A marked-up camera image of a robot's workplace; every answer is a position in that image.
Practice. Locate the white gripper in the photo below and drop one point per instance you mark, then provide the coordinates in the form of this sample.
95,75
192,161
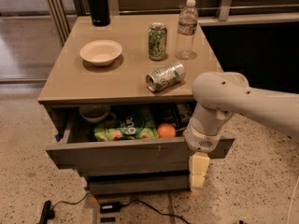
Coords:
202,138

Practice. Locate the grey top drawer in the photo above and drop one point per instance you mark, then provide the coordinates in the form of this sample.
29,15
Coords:
80,151

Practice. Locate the grey drawer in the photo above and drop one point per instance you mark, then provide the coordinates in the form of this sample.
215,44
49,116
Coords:
80,151
120,184

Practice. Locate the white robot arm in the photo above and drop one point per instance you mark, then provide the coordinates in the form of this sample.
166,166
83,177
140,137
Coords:
218,96

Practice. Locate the grey bottom drawer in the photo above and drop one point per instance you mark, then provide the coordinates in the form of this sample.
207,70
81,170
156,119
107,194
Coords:
120,184

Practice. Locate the grey drawer cabinet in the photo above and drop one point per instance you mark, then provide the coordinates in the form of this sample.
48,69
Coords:
74,82

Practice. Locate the grey bowl in drawer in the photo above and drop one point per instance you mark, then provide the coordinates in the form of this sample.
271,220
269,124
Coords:
94,113

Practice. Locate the orange fruit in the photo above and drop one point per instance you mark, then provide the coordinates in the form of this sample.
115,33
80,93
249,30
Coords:
166,130

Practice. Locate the dark snack packet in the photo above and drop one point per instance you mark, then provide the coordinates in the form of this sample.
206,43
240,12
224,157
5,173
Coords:
178,114

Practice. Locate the green chip bag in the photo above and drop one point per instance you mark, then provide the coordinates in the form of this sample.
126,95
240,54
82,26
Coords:
129,124

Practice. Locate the lying green soda can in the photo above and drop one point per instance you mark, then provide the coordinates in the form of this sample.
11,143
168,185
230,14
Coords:
162,78

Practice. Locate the black power adapter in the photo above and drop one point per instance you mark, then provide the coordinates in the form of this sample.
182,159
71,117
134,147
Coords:
110,207

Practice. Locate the upright green soda can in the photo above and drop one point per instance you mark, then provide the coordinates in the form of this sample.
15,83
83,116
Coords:
157,41

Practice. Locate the clear plastic water bottle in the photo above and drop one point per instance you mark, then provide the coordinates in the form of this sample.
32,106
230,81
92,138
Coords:
187,25

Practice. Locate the white paper bowl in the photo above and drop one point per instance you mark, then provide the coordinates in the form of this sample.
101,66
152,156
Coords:
101,52

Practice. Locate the black plug left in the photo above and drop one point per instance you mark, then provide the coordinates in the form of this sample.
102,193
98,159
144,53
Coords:
47,213

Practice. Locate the black insulated bottle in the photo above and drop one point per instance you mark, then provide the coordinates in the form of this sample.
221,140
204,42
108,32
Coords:
99,12

